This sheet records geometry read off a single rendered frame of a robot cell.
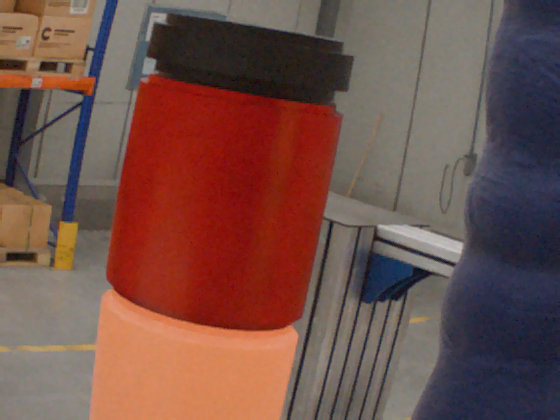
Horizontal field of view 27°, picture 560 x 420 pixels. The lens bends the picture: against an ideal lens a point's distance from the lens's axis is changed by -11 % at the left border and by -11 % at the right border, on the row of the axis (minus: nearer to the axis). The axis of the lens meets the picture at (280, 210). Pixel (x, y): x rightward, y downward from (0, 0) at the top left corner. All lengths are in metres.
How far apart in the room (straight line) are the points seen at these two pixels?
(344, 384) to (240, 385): 1.89
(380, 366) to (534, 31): 1.13
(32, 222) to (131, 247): 9.69
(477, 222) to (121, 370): 1.02
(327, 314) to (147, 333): 1.79
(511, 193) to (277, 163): 0.98
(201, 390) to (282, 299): 0.03
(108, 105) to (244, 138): 11.67
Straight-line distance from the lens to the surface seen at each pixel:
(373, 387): 2.26
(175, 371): 0.29
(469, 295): 1.29
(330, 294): 2.07
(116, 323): 0.30
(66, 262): 10.13
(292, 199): 0.29
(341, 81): 0.29
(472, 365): 1.30
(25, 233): 9.96
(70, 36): 9.79
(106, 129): 12.00
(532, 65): 1.25
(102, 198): 11.99
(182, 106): 0.28
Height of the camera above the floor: 2.34
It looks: 9 degrees down
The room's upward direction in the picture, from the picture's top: 11 degrees clockwise
